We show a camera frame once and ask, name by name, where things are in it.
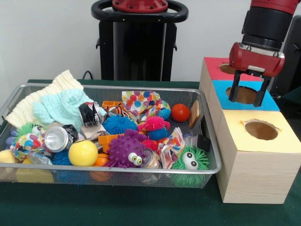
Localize dark green tablecloth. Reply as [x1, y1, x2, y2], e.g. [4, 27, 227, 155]
[278, 88, 301, 113]
[0, 79, 301, 226]

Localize mint green cloth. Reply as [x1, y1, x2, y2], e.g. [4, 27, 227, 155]
[32, 89, 108, 132]

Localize green spiky toy with eyes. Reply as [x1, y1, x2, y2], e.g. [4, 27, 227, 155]
[170, 145, 209, 171]

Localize cream knitted cloth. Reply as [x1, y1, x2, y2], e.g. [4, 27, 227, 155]
[5, 69, 84, 129]

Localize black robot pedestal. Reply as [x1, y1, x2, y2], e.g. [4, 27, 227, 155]
[91, 0, 189, 82]

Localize wire mesh bin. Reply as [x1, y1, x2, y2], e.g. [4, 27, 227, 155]
[0, 82, 222, 189]

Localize blue spiky ball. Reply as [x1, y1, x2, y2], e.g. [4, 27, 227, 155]
[103, 114, 139, 135]

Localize yellow smiley ball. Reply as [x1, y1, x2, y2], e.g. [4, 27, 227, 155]
[68, 139, 99, 167]

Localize red rubber ball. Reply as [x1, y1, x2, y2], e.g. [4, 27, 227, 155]
[171, 103, 190, 122]

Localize wooden three-hole box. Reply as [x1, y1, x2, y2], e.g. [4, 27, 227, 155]
[198, 56, 301, 204]

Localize crushed silver can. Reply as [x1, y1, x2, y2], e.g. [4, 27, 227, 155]
[44, 126, 79, 153]

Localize polka dot paper napkin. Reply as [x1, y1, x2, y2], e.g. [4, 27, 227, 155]
[121, 90, 170, 123]

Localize purple spiky toy with eyes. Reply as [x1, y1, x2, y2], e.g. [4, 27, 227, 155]
[103, 129, 148, 169]

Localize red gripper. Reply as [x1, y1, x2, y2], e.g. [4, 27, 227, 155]
[228, 42, 285, 108]

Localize crushed black can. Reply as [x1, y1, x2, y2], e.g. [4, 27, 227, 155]
[78, 101, 108, 128]

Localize black cable loop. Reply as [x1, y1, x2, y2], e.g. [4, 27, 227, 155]
[81, 70, 95, 81]

